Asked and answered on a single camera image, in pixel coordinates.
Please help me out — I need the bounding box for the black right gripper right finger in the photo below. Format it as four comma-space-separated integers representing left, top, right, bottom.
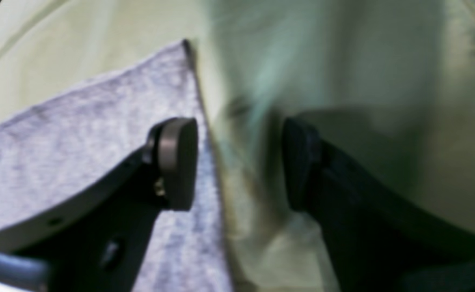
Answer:
282, 118, 475, 292

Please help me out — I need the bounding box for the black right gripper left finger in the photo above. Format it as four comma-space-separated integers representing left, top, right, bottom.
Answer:
0, 118, 199, 292

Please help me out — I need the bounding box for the grey heather T-shirt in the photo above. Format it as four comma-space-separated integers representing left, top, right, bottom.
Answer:
0, 39, 233, 292

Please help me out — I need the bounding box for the olive green table cloth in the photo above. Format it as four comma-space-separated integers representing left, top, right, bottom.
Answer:
0, 0, 475, 292

